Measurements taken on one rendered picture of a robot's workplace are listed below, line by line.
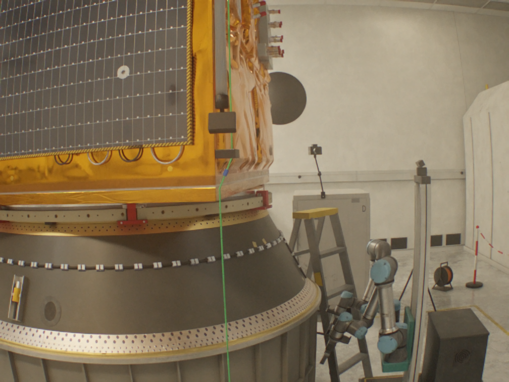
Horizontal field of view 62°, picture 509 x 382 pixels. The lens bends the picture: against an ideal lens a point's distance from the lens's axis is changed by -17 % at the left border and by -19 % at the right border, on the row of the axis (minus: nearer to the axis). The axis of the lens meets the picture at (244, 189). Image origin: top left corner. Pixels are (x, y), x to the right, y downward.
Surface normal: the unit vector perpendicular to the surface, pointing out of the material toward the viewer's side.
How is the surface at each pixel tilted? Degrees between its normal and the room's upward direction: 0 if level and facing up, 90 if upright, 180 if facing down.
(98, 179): 92
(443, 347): 90
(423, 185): 90
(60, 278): 62
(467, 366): 90
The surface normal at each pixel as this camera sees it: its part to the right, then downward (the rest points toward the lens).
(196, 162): -0.13, 0.21
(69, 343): -0.01, -0.70
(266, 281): 0.71, -0.47
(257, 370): -0.72, 0.06
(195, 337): 0.30, -0.72
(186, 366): 0.46, 0.02
